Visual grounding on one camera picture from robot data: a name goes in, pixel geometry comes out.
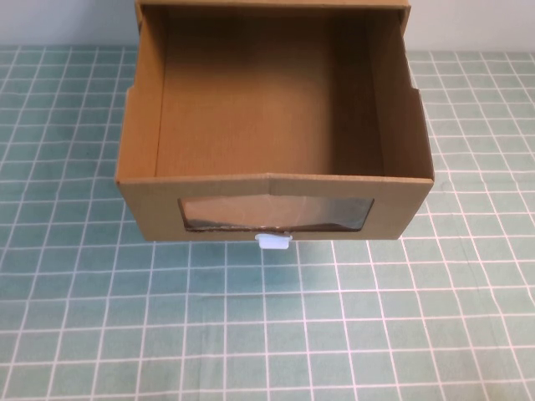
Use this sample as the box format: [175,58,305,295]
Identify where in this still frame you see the white plastic drawer handle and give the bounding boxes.
[255,233,293,251]

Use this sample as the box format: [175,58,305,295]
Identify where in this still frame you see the cardboard drawer with wrinkled window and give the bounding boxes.
[115,3,436,243]

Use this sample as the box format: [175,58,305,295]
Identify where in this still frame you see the green white checkered tablecloth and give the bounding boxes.
[0,44,535,401]

